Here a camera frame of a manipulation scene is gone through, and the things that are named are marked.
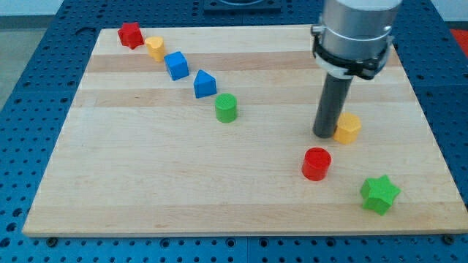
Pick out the green star block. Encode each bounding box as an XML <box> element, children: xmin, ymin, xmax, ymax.
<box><xmin>360</xmin><ymin>175</ymin><xmax>401</xmax><ymax>216</ymax></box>

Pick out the red cylinder block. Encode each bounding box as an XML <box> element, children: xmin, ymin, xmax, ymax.
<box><xmin>301</xmin><ymin>148</ymin><xmax>332</xmax><ymax>181</ymax></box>

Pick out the green cylinder block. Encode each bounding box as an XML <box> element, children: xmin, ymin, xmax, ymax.
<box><xmin>215</xmin><ymin>93</ymin><xmax>237</xmax><ymax>123</ymax></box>

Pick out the red star block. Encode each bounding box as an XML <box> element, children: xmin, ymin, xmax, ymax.
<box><xmin>118</xmin><ymin>22</ymin><xmax>145</xmax><ymax>50</ymax></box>

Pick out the blue triangle block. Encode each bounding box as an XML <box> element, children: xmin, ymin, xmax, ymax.
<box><xmin>194</xmin><ymin>69</ymin><xmax>217</xmax><ymax>99</ymax></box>

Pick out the wooden board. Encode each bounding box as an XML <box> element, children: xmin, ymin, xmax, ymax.
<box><xmin>23</xmin><ymin>25</ymin><xmax>467</xmax><ymax>237</ymax></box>

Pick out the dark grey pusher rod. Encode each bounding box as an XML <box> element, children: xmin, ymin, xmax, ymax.
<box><xmin>312</xmin><ymin>74</ymin><xmax>352</xmax><ymax>138</ymax></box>

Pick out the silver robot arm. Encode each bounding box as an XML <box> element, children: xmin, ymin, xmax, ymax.
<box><xmin>311</xmin><ymin>0</ymin><xmax>402</xmax><ymax>80</ymax></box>

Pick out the yellow hexagon block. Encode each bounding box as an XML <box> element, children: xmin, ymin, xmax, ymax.
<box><xmin>332</xmin><ymin>113</ymin><xmax>362</xmax><ymax>144</ymax></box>

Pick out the yellow heart block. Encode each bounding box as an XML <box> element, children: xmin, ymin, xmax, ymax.
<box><xmin>145</xmin><ymin>37</ymin><xmax>166</xmax><ymax>62</ymax></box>

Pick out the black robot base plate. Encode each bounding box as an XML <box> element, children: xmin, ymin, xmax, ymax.
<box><xmin>203</xmin><ymin>0</ymin><xmax>282</xmax><ymax>13</ymax></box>

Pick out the blue cube block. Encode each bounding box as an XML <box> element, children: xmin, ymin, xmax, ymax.
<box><xmin>164</xmin><ymin>51</ymin><xmax>189</xmax><ymax>81</ymax></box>

